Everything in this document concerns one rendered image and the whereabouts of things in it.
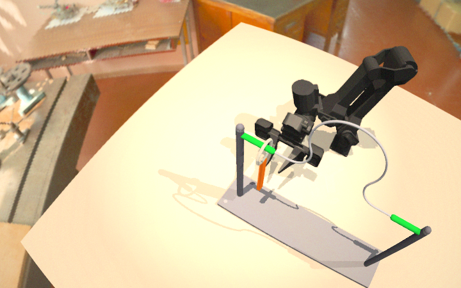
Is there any grey and green bent wire on two posts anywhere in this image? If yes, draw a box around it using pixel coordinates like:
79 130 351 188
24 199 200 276
217 120 432 288

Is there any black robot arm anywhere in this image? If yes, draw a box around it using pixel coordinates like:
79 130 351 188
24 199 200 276
280 46 418 157

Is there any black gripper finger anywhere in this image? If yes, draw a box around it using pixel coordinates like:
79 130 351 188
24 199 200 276
278 145 305 174
266 132 279 167

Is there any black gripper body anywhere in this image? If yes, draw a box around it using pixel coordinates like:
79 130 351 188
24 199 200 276
255 118 324 168

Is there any white ring with orange handle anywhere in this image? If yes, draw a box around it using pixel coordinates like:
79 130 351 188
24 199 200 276
256 138 273 190

